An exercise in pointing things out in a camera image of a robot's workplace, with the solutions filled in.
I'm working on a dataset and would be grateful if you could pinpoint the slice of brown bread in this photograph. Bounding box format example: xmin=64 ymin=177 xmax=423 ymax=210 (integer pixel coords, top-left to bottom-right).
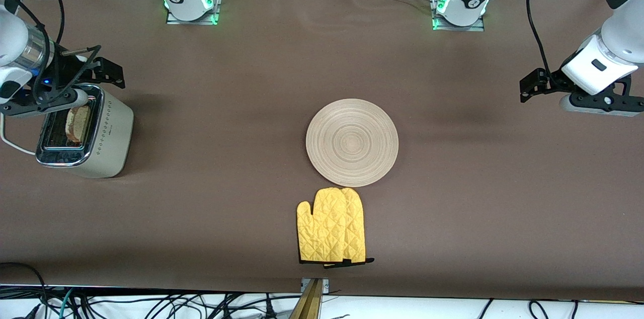
xmin=66 ymin=105 xmax=92 ymax=144

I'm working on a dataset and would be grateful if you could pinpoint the wooden bar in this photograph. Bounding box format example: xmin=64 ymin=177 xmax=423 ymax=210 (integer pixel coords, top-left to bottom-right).
xmin=289 ymin=279 xmax=325 ymax=319

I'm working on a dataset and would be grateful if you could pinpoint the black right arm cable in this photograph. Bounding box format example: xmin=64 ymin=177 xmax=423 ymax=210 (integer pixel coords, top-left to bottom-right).
xmin=0 ymin=0 xmax=65 ymax=104

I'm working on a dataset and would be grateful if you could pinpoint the cream and chrome toaster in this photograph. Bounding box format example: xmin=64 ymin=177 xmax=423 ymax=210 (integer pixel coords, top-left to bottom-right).
xmin=35 ymin=84 xmax=134 ymax=179

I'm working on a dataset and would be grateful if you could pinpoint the round wooden plate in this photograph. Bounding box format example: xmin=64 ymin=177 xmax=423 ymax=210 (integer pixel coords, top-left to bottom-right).
xmin=305 ymin=98 xmax=399 ymax=187

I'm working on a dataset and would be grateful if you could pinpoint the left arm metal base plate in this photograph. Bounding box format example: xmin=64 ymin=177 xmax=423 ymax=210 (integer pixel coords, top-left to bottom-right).
xmin=429 ymin=0 xmax=487 ymax=32

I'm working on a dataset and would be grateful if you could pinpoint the black floor cable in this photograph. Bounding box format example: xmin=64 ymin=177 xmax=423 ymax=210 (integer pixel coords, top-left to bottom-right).
xmin=475 ymin=299 xmax=498 ymax=319
xmin=0 ymin=262 xmax=49 ymax=319
xmin=527 ymin=299 xmax=550 ymax=319

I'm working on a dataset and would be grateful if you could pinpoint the white toaster power cable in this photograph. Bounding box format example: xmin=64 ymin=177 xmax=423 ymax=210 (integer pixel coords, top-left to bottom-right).
xmin=0 ymin=114 xmax=39 ymax=156

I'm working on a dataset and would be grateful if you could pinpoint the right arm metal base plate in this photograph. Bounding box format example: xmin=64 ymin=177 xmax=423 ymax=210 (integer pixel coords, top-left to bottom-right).
xmin=166 ymin=0 xmax=223 ymax=26

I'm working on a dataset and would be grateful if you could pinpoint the yellow quilted oven mitt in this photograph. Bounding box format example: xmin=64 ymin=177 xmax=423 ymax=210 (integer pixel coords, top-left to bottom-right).
xmin=297 ymin=187 xmax=354 ymax=264
xmin=338 ymin=187 xmax=375 ymax=268

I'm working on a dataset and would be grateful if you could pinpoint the teal floor cable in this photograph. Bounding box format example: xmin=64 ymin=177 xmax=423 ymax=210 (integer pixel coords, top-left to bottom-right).
xmin=56 ymin=288 xmax=77 ymax=319

